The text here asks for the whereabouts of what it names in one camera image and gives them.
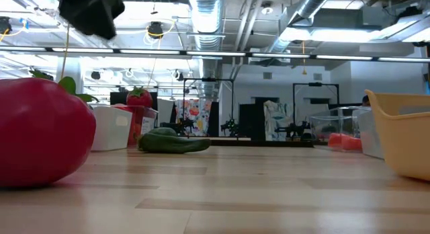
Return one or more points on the long dark green cucumber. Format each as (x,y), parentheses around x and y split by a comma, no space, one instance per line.
(174,144)

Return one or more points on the clear plastic bin with label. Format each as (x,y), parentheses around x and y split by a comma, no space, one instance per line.
(148,124)

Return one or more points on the long ceiling light rail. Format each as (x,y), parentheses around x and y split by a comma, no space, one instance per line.
(215,53)

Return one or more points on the round white ceiling fixture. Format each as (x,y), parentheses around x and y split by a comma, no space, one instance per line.
(267,9)

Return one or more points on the round black-white ceiling camera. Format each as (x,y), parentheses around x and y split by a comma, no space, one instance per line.
(178,76)

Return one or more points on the red strawberry with green top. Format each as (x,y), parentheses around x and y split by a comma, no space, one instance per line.
(139,97)

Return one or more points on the round black ceiling device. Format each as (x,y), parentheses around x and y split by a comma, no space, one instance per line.
(95,75)

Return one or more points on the colourful floral cloth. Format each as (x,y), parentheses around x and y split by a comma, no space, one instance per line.
(196,113)

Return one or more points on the yellow plastic basket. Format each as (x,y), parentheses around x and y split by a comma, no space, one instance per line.
(403,143)

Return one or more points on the white cloth with blue print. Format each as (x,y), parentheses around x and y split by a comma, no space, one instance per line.
(277,116)

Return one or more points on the person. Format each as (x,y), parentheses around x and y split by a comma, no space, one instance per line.
(366,100)

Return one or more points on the slanted silver ventilation duct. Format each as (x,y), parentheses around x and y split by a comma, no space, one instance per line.
(312,5)

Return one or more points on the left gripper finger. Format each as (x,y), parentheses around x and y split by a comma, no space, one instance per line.
(107,27)
(90,27)

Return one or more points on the slanted white light fixture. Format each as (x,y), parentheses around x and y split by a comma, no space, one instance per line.
(403,27)

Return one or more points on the wide silver ventilation duct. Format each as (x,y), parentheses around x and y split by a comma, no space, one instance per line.
(206,19)

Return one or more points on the white plastic basket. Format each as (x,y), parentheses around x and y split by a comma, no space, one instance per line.
(107,136)

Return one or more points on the black ceiling-mounted device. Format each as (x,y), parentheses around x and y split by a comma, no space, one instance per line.
(5,25)

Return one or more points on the small black background robot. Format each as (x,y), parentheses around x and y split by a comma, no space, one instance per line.
(231,125)
(294,129)
(179,124)

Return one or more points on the black ceiling camera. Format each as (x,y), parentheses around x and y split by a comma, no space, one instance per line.
(155,29)

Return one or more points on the dark green avocado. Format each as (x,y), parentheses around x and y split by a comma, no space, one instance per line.
(166,131)

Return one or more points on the black frame stand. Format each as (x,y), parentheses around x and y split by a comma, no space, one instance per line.
(208,79)
(315,84)

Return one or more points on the black panel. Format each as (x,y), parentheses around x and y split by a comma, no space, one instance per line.
(250,114)

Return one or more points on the bright rectangular ceiling light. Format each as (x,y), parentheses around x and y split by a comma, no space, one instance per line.
(322,35)

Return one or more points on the gray wall vent grille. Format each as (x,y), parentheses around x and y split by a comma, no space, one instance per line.
(317,76)
(267,75)

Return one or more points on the gray plastic basket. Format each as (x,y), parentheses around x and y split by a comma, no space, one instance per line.
(369,136)

